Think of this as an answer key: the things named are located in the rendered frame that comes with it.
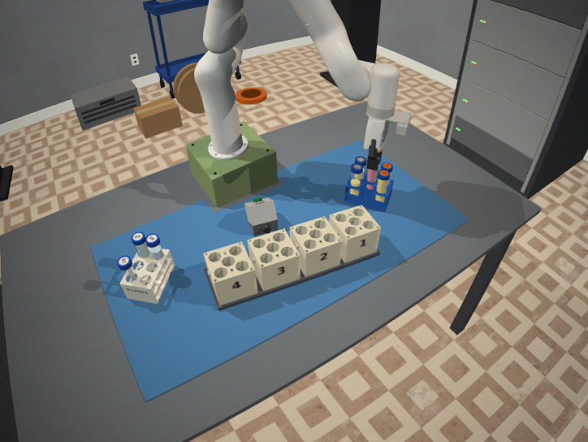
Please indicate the beige tube rack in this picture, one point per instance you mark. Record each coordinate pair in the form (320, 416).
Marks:
(146, 288)

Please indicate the blue tube rack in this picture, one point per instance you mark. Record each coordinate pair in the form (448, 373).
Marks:
(364, 192)

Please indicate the tube with blue cap and grey dot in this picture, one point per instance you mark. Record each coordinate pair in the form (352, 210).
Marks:
(356, 170)

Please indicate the blue bench mat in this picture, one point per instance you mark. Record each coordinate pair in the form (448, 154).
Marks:
(185, 335)

